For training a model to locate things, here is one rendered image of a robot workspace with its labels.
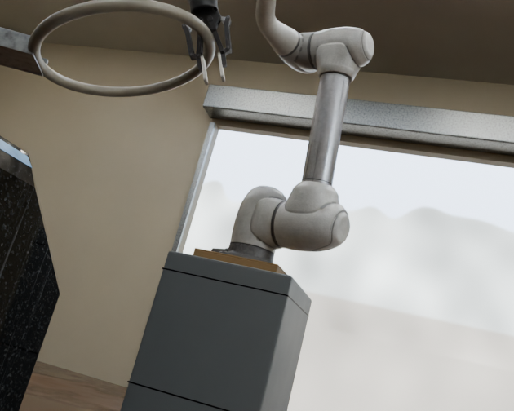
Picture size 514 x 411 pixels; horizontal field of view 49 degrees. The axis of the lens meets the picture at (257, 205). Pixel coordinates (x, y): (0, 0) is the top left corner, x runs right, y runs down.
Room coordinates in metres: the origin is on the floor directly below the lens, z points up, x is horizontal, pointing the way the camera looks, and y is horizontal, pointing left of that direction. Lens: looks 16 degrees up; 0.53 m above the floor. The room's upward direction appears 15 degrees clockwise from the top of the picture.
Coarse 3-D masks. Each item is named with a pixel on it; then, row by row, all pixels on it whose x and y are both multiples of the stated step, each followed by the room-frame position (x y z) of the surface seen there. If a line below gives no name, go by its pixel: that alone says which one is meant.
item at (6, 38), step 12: (0, 36) 1.29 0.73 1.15; (12, 36) 1.29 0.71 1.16; (24, 36) 1.29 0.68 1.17; (0, 48) 1.31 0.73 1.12; (12, 48) 1.29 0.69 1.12; (24, 48) 1.29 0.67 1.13; (0, 60) 1.38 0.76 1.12; (12, 60) 1.36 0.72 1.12; (24, 60) 1.34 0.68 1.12; (36, 60) 1.33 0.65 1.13; (36, 72) 1.40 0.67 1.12
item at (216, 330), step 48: (192, 288) 1.67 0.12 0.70; (240, 288) 1.63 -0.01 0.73; (288, 288) 1.59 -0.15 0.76; (144, 336) 1.70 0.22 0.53; (192, 336) 1.66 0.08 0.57; (240, 336) 1.62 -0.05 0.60; (288, 336) 1.71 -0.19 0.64; (144, 384) 1.69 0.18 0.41; (192, 384) 1.65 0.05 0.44; (240, 384) 1.61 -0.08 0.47; (288, 384) 1.87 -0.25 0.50
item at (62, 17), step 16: (96, 0) 1.13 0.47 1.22; (112, 0) 1.13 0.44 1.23; (128, 0) 1.13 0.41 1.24; (144, 0) 1.14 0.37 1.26; (64, 16) 1.16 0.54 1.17; (80, 16) 1.15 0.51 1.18; (176, 16) 1.19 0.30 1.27; (192, 16) 1.21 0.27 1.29; (48, 32) 1.21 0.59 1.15; (208, 32) 1.28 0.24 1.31; (32, 48) 1.28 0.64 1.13; (208, 48) 1.35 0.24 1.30; (208, 64) 1.44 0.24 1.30; (64, 80) 1.48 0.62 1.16; (176, 80) 1.55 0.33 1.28; (112, 96) 1.59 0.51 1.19; (128, 96) 1.60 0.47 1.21
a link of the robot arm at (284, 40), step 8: (264, 0) 1.44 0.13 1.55; (272, 0) 1.44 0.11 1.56; (256, 8) 1.50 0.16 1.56; (264, 8) 1.47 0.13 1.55; (272, 8) 1.48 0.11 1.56; (256, 16) 1.53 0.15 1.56; (264, 16) 1.51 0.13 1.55; (272, 16) 1.52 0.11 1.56; (264, 24) 1.55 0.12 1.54; (272, 24) 1.56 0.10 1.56; (280, 24) 1.59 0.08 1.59; (264, 32) 1.59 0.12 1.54; (272, 32) 1.59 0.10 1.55; (280, 32) 1.60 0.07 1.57; (288, 32) 1.62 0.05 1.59; (296, 32) 1.65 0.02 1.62; (272, 40) 1.62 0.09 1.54; (280, 40) 1.62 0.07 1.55; (288, 40) 1.63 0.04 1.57; (296, 40) 1.65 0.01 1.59; (280, 48) 1.66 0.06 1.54; (288, 48) 1.66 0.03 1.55
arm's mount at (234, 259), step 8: (200, 256) 1.73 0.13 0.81; (208, 256) 1.73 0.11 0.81; (216, 256) 1.72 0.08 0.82; (224, 256) 1.71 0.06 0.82; (232, 256) 1.70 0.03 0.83; (240, 264) 1.69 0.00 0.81; (248, 264) 1.68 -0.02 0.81; (256, 264) 1.68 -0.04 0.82; (264, 264) 1.67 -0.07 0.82; (272, 264) 1.66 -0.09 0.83; (280, 272) 1.70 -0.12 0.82
